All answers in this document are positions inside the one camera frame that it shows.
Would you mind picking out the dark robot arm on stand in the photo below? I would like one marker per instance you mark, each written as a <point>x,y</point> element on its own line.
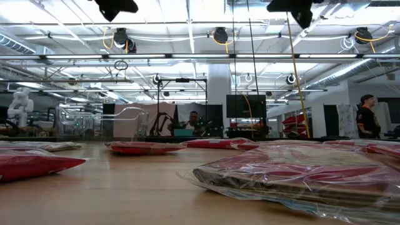
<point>159,123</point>

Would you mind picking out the black monitor screen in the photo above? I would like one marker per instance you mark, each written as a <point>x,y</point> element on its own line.
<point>240,106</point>

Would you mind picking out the red bin rack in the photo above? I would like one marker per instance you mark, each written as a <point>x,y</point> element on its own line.
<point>293,123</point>

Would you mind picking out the black door panel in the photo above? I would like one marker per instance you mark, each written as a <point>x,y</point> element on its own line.
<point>330,120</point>

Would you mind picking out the clear plastic basket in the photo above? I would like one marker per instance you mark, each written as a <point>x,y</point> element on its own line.
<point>93,122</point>

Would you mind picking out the white patterned curtain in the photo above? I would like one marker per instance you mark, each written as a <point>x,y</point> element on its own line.
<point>347,120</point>

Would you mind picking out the grey cloth panel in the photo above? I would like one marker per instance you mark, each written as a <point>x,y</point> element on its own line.
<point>200,107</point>

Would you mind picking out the person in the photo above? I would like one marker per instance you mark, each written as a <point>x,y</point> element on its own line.
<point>368,120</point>
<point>192,120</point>

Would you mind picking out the teal box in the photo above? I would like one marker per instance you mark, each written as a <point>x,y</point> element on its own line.
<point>183,132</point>

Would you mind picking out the black robot with green lights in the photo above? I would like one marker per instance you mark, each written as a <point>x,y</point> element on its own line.
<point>207,126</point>

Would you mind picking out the silver spiral air duct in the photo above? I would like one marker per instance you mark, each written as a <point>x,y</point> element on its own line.
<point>359,65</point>

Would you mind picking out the long ceiling light rail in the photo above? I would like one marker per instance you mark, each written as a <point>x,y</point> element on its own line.
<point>200,56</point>

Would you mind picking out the black camera rig frame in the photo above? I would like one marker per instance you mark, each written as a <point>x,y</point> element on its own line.
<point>182,80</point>

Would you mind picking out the grey ceiling air duct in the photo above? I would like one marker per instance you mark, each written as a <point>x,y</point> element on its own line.
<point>18,47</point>

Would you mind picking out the black wall screen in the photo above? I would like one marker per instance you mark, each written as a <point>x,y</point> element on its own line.
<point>390,109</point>

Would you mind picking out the black aluminium table frame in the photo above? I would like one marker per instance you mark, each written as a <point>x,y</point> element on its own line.
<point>168,139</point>

